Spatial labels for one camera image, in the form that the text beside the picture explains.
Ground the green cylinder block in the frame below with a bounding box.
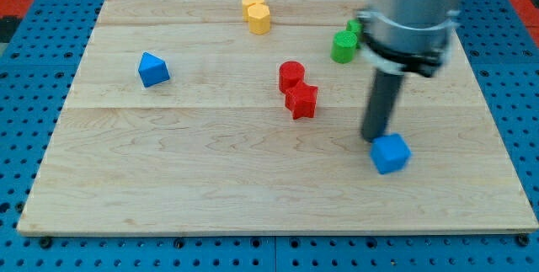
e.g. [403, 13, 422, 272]
[330, 30, 358, 64]

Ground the red star block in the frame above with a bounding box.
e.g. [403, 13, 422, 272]
[285, 81, 318, 120]

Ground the blue cube block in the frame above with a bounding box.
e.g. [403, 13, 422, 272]
[370, 133, 412, 174]

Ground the yellow hexagon block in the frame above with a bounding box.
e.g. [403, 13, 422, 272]
[248, 3, 271, 35]

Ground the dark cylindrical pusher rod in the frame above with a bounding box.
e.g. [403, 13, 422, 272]
[360, 69, 405, 142]

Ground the green block behind arm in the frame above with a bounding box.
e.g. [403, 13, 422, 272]
[346, 19, 363, 49]

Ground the red cylinder block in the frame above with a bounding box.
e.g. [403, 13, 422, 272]
[279, 61, 305, 93]

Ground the yellow cylinder block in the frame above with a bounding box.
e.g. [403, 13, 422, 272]
[241, 0, 266, 22]

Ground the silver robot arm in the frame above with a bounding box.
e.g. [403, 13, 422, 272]
[357, 0, 461, 77]

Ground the blue pyramid block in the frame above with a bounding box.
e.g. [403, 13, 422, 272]
[138, 52, 170, 88]

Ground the wooden board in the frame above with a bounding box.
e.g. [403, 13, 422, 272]
[17, 0, 538, 237]

